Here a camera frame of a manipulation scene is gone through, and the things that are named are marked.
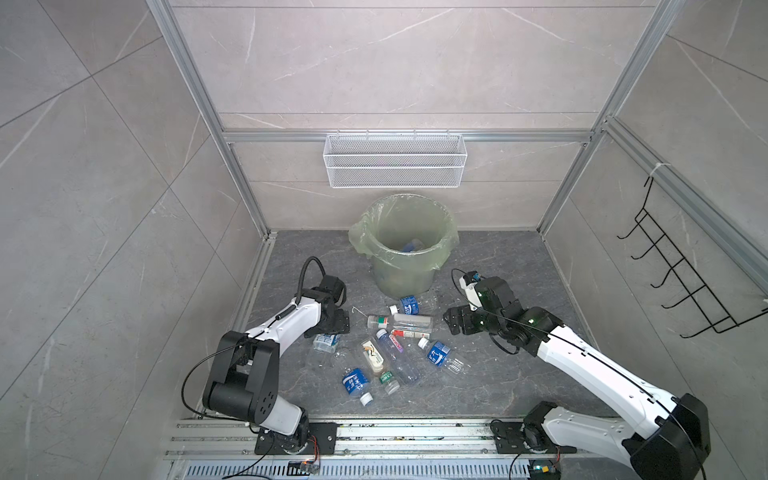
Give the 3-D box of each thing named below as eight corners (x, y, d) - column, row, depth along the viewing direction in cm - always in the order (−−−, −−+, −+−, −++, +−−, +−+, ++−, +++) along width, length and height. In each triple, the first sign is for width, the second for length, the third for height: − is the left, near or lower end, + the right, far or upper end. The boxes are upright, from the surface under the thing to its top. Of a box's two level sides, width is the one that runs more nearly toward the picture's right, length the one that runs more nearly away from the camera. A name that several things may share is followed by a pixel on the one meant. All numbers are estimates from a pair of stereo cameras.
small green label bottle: (389, 397, 81) (389, 393, 78) (378, 380, 84) (377, 375, 81) (400, 389, 83) (400, 385, 80) (389, 372, 86) (389, 367, 83)
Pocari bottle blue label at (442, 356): (415, 351, 90) (416, 343, 85) (425, 339, 92) (427, 331, 88) (458, 386, 83) (461, 380, 79) (467, 372, 86) (472, 365, 81)
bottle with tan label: (375, 376, 83) (375, 371, 80) (358, 350, 88) (357, 345, 85) (387, 367, 85) (387, 362, 82) (370, 342, 90) (369, 337, 87)
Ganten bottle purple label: (404, 390, 83) (405, 385, 79) (376, 339, 93) (375, 331, 89) (419, 381, 85) (421, 375, 81) (390, 331, 94) (390, 324, 90)
